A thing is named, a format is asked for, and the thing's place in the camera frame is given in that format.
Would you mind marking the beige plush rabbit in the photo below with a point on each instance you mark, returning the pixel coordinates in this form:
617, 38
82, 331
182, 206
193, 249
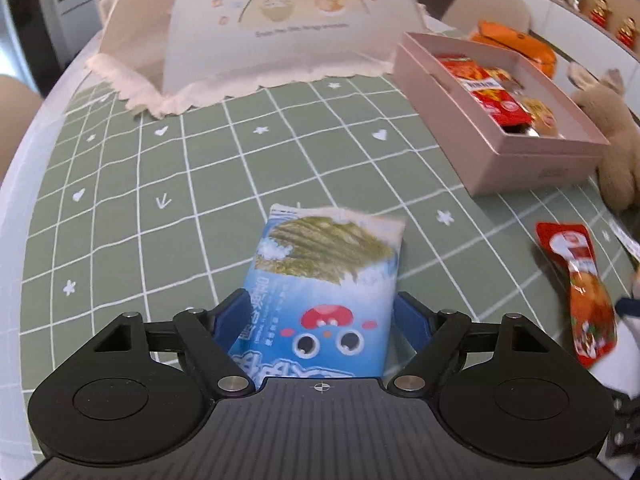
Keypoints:
615, 125

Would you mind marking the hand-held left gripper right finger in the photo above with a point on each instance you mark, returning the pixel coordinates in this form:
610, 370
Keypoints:
411, 321

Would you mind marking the red gold figurine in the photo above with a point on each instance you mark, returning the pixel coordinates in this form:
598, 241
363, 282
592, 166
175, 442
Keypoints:
627, 32
600, 11

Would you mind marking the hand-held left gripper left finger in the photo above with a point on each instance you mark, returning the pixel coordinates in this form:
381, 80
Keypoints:
235, 322

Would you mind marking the red chicken leg packet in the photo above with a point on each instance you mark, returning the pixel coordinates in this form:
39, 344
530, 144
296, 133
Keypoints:
585, 300

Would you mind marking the orange snack packet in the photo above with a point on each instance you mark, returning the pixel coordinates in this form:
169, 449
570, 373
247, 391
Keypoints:
525, 42

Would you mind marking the red snack packet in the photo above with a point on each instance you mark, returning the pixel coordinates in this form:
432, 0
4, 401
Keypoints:
482, 85
457, 66
502, 107

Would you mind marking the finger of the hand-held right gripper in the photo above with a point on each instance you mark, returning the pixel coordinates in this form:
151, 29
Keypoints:
629, 306
624, 427

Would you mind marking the white paper tag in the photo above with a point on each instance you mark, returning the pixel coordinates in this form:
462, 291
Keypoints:
625, 240

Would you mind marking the blue seaweed snack packet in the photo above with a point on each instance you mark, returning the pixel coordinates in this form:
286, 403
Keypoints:
320, 280

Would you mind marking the white cartoon print food cover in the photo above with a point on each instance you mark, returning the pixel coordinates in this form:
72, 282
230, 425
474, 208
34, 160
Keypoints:
280, 25

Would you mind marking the beige chair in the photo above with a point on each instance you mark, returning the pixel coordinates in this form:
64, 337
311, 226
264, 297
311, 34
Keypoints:
485, 5
15, 120

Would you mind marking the green checked tablecloth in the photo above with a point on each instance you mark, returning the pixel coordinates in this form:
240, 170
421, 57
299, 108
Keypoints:
165, 170

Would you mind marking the pink box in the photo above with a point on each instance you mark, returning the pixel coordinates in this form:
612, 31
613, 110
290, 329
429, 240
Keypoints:
450, 125

